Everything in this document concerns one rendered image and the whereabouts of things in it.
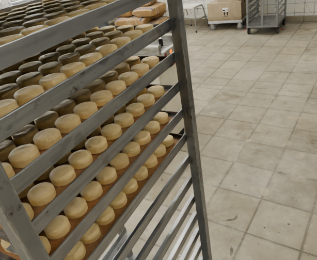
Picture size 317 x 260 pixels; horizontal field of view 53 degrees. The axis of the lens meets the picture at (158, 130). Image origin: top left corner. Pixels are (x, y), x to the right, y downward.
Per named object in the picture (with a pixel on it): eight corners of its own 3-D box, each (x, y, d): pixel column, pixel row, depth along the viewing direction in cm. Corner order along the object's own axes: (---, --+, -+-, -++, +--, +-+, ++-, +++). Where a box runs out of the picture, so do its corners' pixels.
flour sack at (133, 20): (113, 28, 616) (111, 19, 607) (125, 22, 646) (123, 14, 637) (145, 27, 581) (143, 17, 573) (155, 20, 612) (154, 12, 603)
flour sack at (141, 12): (152, 17, 569) (150, 7, 561) (132, 18, 589) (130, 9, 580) (169, 8, 622) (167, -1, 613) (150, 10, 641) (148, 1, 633)
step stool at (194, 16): (209, 26, 604) (207, 1, 582) (196, 32, 578) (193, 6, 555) (190, 25, 632) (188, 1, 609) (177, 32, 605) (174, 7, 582)
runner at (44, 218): (175, 86, 97) (173, 77, 96) (183, 86, 96) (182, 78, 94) (6, 249, 51) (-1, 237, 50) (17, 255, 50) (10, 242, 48)
